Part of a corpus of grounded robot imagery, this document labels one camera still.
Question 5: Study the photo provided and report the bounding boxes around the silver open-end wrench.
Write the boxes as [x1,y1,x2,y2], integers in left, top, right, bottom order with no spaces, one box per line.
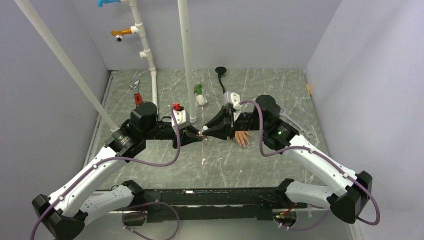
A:
[279,108,316,140]

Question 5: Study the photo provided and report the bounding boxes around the purple cable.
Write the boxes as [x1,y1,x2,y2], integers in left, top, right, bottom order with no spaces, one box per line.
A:
[239,99,381,227]
[30,105,182,240]

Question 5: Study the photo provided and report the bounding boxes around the black flexible hand stand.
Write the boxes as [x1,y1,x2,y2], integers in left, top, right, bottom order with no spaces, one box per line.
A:
[215,66,227,94]

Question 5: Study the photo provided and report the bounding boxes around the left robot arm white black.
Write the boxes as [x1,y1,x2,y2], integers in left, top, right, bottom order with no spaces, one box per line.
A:
[32,101,201,240]

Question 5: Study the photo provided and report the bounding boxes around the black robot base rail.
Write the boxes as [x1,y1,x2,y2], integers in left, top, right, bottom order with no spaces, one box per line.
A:
[122,180,307,223]

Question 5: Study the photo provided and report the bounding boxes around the green valve white fitting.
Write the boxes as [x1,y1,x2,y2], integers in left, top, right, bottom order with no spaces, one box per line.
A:
[193,83,208,107]

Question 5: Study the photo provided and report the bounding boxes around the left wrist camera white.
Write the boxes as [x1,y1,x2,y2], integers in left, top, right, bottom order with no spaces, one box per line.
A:
[171,103,191,131]

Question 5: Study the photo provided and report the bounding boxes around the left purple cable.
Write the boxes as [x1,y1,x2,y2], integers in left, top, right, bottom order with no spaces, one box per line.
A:
[30,105,182,240]

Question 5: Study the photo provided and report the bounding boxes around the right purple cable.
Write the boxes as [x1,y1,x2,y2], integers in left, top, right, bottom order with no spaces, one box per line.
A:
[239,99,381,227]

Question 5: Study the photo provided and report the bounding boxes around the white PVC pipe frame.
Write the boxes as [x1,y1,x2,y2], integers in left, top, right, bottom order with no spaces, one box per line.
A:
[120,0,199,123]

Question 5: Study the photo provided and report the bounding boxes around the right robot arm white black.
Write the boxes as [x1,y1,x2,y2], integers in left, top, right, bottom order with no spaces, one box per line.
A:
[202,92,381,225]

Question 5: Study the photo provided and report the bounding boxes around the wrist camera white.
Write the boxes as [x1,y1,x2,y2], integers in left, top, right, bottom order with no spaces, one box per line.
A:
[223,91,242,122]
[171,103,191,131]

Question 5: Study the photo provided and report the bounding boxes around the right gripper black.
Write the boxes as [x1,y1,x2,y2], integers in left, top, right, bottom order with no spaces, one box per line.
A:
[202,105,267,140]

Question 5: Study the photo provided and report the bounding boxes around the blue tap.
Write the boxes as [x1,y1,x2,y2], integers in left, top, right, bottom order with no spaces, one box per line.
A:
[97,0,121,8]

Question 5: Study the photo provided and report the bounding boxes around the glitter nail polish bottle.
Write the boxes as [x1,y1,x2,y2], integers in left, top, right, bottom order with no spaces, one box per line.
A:
[198,125,208,140]

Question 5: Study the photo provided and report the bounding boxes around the mannequin practice hand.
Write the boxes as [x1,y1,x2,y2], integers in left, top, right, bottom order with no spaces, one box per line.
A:
[235,130,252,148]

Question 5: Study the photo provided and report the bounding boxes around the white diagonal pole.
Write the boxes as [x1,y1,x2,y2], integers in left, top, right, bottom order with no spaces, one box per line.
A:
[14,0,118,132]

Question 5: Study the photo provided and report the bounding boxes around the red handled adjustable wrench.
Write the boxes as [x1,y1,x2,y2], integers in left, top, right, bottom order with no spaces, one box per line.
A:
[129,80,143,106]

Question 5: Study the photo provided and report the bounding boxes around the orange tap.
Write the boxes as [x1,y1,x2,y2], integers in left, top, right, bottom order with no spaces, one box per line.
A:
[110,28,133,43]

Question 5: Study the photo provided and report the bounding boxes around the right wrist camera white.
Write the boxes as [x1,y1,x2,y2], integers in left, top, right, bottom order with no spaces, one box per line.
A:
[223,91,242,122]

